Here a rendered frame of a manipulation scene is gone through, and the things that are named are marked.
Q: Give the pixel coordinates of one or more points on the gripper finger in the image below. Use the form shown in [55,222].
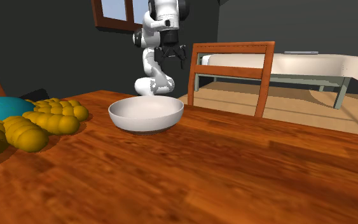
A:
[159,55]
[181,54]

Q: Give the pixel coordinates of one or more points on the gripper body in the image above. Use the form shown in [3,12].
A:
[170,36]

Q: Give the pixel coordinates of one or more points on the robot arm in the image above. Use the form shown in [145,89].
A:
[150,66]

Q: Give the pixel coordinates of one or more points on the wooden framed window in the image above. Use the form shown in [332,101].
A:
[116,21]

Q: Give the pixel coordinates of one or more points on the white bowl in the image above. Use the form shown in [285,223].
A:
[146,112]

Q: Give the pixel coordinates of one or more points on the grey flat tablet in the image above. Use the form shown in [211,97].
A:
[301,52]

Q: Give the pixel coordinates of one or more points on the yellow knobbly braided toy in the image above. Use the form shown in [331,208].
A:
[54,119]

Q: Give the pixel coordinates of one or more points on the table with white cloth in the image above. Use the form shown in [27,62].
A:
[305,65]

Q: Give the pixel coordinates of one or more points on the teal round cushion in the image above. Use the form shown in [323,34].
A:
[2,108]

